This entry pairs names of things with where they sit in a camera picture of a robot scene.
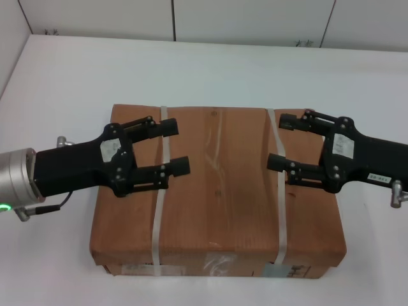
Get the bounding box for thin black cable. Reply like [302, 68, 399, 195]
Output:
[40, 192, 72, 213]

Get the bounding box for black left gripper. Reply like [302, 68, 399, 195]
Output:
[33, 115, 180, 199]

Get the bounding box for silver metal connector plug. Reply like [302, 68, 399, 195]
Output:
[56, 136, 75, 150]
[390, 179, 408, 209]

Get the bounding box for white plastic packing strap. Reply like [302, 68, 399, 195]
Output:
[152, 105, 171, 277]
[265, 108, 289, 265]

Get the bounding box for brown cardboard box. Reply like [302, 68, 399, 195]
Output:
[87, 102, 347, 280]

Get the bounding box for silver plug with black sleeve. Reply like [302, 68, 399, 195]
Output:
[15, 205, 62, 223]

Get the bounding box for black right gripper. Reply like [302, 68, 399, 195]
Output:
[266, 108, 408, 194]

